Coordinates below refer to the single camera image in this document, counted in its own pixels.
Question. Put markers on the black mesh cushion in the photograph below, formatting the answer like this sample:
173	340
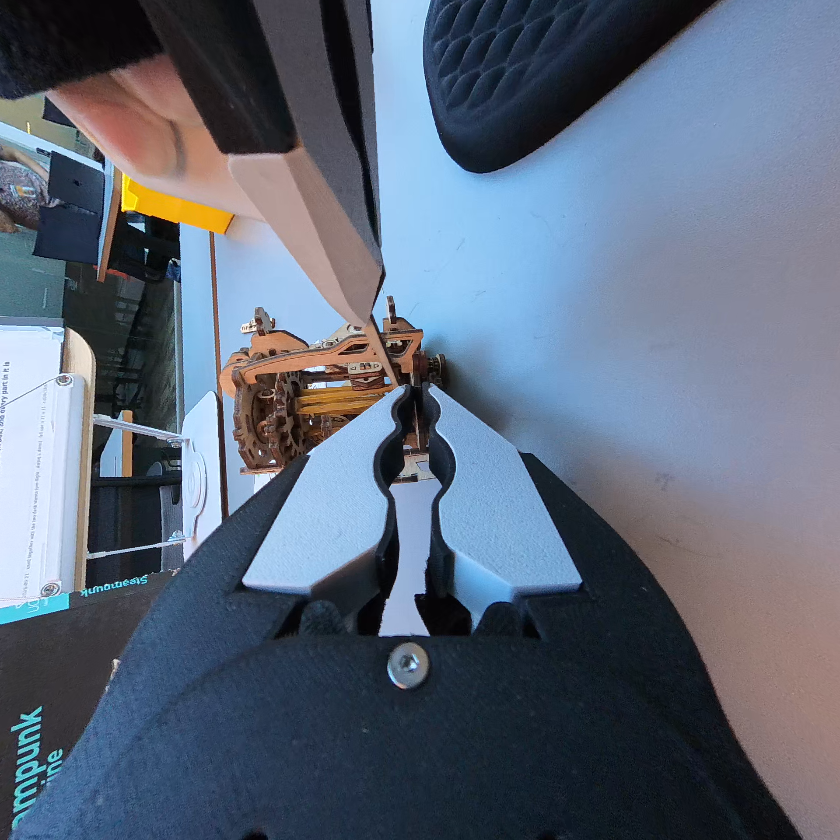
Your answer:
525	79

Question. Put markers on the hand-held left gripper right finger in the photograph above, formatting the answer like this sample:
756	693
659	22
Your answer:
505	525

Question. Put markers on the white text sign board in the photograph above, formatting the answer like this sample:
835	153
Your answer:
33	459

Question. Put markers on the black box with teal print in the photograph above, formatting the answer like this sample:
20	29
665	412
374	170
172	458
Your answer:
46	689

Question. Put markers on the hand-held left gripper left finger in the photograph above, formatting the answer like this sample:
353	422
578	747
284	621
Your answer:
328	512

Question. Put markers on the thin wooden model stick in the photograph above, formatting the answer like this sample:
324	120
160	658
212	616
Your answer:
382	351

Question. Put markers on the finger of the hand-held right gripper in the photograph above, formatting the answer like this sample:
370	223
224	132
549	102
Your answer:
361	98
315	197

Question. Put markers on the person's right hand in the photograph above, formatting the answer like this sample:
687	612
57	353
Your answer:
131	118

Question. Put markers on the white round-edged stand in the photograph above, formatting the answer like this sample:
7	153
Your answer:
200	472

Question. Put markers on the wooden gear model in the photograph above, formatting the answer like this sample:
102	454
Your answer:
282	407

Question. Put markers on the black square panel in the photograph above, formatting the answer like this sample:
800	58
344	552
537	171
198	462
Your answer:
72	210

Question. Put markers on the yellow bin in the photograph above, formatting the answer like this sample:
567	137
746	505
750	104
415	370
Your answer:
177	210

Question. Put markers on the wall poster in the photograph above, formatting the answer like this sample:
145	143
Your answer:
19	184

